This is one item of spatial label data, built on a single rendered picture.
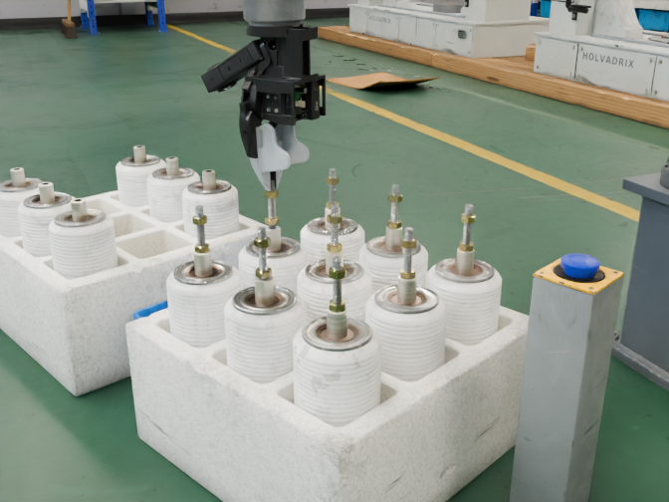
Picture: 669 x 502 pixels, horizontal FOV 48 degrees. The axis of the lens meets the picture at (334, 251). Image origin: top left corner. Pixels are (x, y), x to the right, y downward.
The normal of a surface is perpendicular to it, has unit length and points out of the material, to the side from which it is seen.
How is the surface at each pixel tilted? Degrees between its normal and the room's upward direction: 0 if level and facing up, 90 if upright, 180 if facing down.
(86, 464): 0
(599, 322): 90
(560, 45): 90
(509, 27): 90
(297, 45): 90
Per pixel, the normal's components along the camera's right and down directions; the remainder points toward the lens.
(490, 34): 0.40, 0.34
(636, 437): 0.00, -0.93
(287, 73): -0.54, 0.32
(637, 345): -0.92, 0.15
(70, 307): 0.68, 0.27
